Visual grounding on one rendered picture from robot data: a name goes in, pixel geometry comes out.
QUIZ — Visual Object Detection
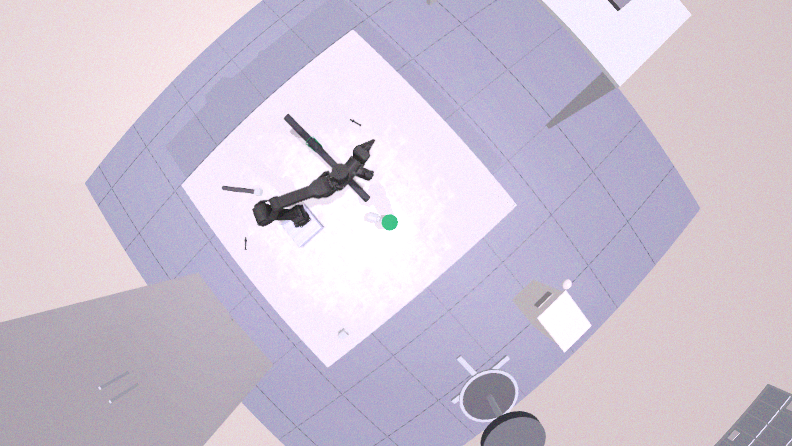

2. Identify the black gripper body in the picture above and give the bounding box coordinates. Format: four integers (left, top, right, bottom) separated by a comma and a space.
344, 145, 370, 178

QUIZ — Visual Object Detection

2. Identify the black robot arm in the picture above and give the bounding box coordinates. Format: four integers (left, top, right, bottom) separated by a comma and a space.
252, 163, 374, 228

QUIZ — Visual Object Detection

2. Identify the dark grey cylinder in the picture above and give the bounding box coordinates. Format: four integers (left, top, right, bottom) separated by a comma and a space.
283, 114, 370, 202

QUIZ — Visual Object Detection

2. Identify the green cylindrical post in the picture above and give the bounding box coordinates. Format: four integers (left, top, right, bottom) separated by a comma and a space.
382, 214, 398, 231

